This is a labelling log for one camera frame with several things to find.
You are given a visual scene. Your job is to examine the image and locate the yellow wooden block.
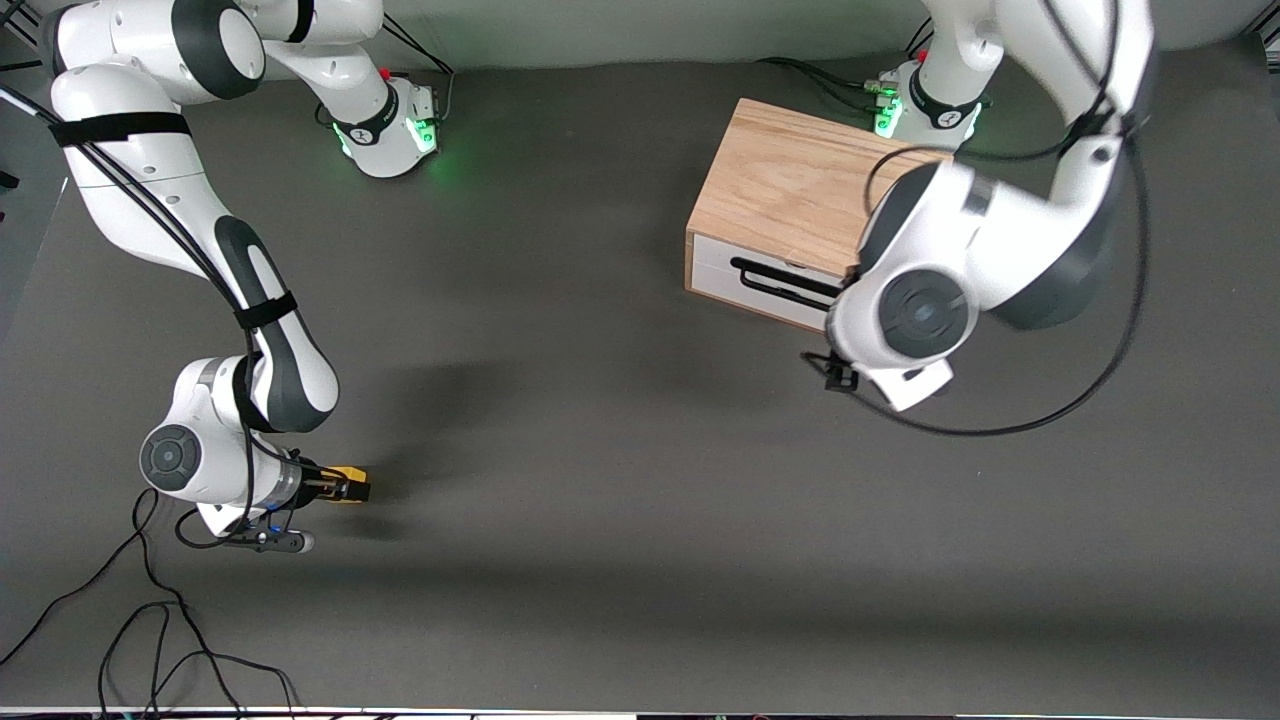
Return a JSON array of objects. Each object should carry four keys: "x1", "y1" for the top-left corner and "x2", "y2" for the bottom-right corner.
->
[{"x1": 320, "y1": 465, "x2": 370, "y2": 504}]

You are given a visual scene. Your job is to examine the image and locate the right arm base black cables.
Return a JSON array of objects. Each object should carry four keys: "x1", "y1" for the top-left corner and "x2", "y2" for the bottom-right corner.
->
[{"x1": 315, "y1": 15, "x2": 457, "y2": 128}]

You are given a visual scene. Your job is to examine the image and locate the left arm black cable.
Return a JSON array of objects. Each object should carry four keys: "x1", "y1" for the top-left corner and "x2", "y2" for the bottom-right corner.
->
[{"x1": 800, "y1": 0, "x2": 1153, "y2": 438}]

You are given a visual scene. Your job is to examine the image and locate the loose thin black cable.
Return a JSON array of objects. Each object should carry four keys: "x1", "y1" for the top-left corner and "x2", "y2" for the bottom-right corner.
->
[{"x1": 0, "y1": 487, "x2": 301, "y2": 720}]

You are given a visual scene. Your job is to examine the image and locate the white-front drawer with black handle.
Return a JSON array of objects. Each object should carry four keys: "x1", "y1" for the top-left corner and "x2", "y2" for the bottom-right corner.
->
[{"x1": 690, "y1": 233, "x2": 853, "y2": 333}]

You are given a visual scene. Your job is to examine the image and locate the wooden drawer cabinet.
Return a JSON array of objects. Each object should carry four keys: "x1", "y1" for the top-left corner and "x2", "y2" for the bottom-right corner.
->
[{"x1": 684, "y1": 97, "x2": 951, "y2": 333}]

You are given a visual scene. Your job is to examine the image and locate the left arm base black cables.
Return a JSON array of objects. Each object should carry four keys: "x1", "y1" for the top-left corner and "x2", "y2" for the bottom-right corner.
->
[{"x1": 755, "y1": 20, "x2": 937, "y2": 113}]

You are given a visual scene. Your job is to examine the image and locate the arm base black cables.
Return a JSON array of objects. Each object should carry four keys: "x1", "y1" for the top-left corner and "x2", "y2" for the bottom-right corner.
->
[
  {"x1": 755, "y1": 20, "x2": 937, "y2": 113},
  {"x1": 315, "y1": 15, "x2": 457, "y2": 128}
]

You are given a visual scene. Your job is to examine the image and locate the dark grey table mat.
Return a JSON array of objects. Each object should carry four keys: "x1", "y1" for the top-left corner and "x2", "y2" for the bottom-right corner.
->
[{"x1": 0, "y1": 40, "x2": 1280, "y2": 716}]

